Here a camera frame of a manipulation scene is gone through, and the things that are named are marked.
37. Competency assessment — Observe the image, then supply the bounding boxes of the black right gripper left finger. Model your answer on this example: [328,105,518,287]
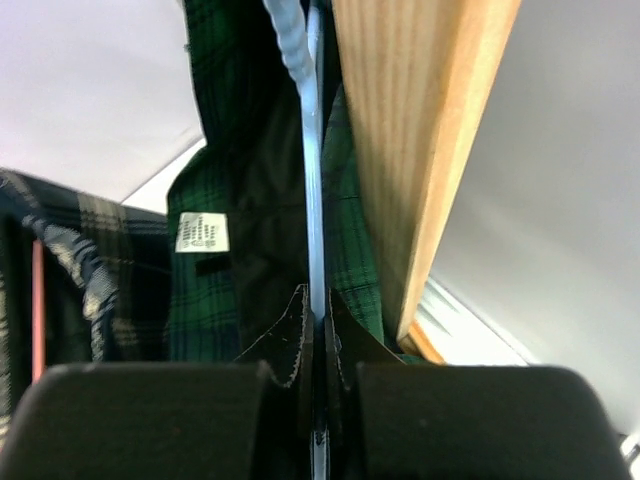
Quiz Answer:
[232,283,315,441]

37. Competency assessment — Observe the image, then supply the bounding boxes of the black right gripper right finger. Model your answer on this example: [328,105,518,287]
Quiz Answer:
[323,287,406,441]

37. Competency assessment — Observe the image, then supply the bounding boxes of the navy white plaid skirt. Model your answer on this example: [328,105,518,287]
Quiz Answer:
[1,169,171,436]

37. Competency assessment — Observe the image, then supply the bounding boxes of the light blue wire hanger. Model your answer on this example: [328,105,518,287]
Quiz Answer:
[264,1,330,479]

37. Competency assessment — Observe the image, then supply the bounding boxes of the green plaid skirt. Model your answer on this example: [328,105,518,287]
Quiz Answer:
[167,1,395,362]

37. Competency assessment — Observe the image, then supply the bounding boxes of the wooden clothes rack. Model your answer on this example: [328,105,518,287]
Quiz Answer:
[332,1,519,363]

